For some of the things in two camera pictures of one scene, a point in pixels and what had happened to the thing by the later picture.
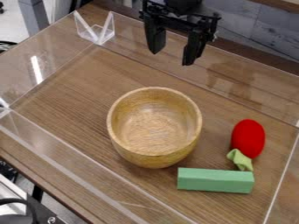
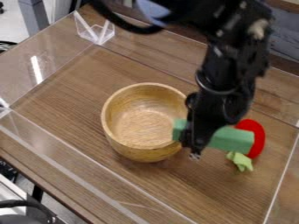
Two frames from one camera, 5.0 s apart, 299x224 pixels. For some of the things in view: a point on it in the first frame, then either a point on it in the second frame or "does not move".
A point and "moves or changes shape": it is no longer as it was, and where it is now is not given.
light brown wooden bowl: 154,123 moves or changes shape
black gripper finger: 196,45 -> 197,133
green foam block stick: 213,179 -> 229,139
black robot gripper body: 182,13 -> 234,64
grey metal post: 34,14 does not move
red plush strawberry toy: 248,138 does not move
